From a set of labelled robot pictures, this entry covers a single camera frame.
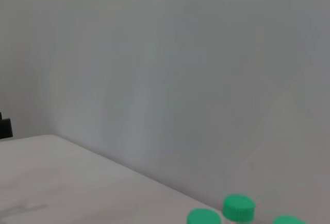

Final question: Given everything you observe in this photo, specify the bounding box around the clear test tube green cap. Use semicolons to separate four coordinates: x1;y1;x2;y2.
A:
222;194;256;224
272;215;307;224
187;208;222;224

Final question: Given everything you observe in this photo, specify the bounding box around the black blocky object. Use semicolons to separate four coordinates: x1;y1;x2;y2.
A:
0;112;13;141

